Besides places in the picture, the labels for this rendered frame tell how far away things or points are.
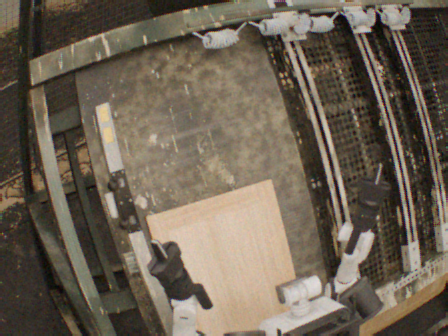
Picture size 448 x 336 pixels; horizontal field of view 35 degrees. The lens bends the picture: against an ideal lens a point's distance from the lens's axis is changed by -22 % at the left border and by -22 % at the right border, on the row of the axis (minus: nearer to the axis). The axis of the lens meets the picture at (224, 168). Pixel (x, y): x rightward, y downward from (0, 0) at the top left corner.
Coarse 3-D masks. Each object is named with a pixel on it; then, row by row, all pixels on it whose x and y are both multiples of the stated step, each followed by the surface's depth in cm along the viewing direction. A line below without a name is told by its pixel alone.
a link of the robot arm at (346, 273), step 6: (342, 258) 262; (342, 264) 262; (348, 264) 260; (354, 264) 260; (342, 270) 263; (348, 270) 262; (354, 270) 263; (336, 276) 269; (342, 276) 265; (348, 276) 264; (354, 276) 268; (330, 282) 270; (336, 282) 268; (342, 282) 267; (348, 282) 268; (336, 288) 267
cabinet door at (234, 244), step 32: (256, 192) 285; (160, 224) 273; (192, 224) 277; (224, 224) 281; (256, 224) 285; (192, 256) 276; (224, 256) 280; (256, 256) 284; (288, 256) 288; (224, 288) 279; (256, 288) 283; (224, 320) 278; (256, 320) 283
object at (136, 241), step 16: (96, 112) 266; (112, 128) 267; (112, 144) 267; (112, 160) 267; (128, 240) 270; (144, 240) 269; (144, 256) 268; (144, 272) 268; (160, 288) 269; (160, 304) 268; (160, 320) 269
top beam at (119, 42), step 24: (240, 0) 280; (264, 0) 283; (312, 0) 291; (336, 0) 295; (360, 0) 300; (432, 0) 318; (144, 24) 267; (168, 24) 270; (216, 24) 276; (240, 24) 283; (72, 48) 257; (96, 48) 260; (120, 48) 263; (144, 48) 274; (48, 72) 253; (72, 72) 263
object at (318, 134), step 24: (288, 0) 286; (288, 24) 285; (288, 48) 288; (288, 72) 293; (312, 96) 290; (312, 120) 289; (312, 144) 293; (336, 168) 291; (336, 192) 293; (336, 216) 290; (336, 240) 293
